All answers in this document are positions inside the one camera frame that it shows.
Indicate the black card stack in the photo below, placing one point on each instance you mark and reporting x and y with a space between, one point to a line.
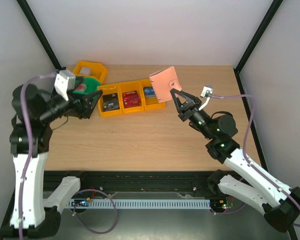
110 102

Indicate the left black frame post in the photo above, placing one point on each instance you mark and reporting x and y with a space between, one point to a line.
32 20

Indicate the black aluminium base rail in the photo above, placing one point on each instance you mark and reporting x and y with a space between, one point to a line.
194 183

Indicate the light blue cable duct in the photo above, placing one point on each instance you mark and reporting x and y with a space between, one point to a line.
188 204

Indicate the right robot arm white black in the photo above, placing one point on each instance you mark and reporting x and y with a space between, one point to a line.
276 201

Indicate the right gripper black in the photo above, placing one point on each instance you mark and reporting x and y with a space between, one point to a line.
187 110

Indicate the red white card stack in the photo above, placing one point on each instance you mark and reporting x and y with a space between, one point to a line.
81 88

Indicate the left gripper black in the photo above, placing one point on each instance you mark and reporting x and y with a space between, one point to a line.
87 108

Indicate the blue card stack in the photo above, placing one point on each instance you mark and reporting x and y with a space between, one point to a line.
149 92

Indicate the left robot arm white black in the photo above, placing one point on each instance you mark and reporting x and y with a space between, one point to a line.
32 215

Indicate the black frame post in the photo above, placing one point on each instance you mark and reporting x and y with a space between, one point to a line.
32 20
266 20

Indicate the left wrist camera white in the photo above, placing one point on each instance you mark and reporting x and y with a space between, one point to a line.
64 81

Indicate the right black frame post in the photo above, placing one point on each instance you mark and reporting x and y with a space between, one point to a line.
266 20

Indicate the green bin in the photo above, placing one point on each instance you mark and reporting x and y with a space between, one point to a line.
91 83

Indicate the yellow triple bin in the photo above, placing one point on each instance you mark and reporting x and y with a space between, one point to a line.
147 104

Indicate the yellow bin single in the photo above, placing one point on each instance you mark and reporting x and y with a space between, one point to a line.
99 71

